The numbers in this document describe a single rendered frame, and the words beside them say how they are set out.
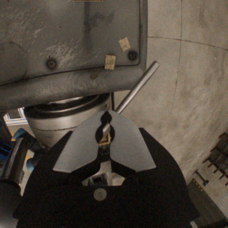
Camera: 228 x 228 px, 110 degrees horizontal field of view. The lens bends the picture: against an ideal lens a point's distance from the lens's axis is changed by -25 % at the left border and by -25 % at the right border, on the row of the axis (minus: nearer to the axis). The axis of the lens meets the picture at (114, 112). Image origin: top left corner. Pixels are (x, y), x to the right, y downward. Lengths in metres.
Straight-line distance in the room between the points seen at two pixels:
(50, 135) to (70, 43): 0.23
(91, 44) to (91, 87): 0.08
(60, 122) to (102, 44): 0.19
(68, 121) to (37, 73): 0.13
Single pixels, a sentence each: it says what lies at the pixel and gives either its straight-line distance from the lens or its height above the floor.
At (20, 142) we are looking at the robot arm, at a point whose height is 1.06.
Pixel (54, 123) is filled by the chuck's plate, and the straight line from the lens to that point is 0.28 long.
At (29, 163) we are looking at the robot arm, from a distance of 0.67.
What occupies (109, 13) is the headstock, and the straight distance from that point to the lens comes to 0.23.
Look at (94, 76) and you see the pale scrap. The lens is 0.21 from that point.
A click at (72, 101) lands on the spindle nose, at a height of 1.18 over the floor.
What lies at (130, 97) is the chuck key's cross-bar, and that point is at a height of 1.32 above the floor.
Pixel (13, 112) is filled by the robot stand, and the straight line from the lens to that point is 1.65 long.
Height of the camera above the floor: 1.47
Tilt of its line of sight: 57 degrees down
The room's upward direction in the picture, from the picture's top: 149 degrees clockwise
